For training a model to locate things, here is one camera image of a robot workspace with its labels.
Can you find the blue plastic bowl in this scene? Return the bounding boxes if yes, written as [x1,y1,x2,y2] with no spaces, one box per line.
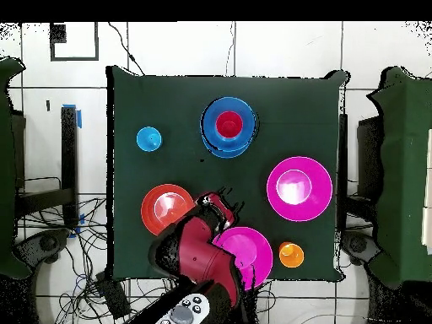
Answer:
[200,112,252,159]
[202,96,257,152]

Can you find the pink plastic bowl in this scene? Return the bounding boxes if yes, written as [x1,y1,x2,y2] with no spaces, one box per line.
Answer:
[266,155,334,223]
[211,226,273,292]

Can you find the red plastic cup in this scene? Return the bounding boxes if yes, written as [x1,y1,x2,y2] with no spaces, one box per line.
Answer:
[214,111,244,138]

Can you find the red-orange plastic bowl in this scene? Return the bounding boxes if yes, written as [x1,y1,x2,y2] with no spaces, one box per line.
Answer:
[140,183,197,237]

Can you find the orange plastic cup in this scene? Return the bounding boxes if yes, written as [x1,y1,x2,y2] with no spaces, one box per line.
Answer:
[278,241,305,269]

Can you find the light blue plastic cup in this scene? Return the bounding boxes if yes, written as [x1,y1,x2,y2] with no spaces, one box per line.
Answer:
[135,126,163,153]

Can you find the dark green table cloth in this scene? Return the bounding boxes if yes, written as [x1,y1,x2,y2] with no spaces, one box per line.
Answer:
[105,65,350,283]

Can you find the black metal stand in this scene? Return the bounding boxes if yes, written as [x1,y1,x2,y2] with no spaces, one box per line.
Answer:
[14,105,80,229]
[337,112,349,234]

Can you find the black power adapter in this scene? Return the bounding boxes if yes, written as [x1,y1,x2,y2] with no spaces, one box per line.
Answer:
[95,271,132,320]

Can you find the green-covered side table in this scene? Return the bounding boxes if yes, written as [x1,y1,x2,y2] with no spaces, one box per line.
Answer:
[0,57,31,279]
[367,65,432,288]

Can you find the black tape square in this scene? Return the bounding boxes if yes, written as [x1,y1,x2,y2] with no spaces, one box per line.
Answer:
[49,21,100,62]

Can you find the tangle of floor cables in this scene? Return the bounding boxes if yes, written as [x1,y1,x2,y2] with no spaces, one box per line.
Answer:
[16,175,176,324]

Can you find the thin black cable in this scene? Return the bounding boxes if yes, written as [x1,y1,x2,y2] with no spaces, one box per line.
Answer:
[107,21,147,76]

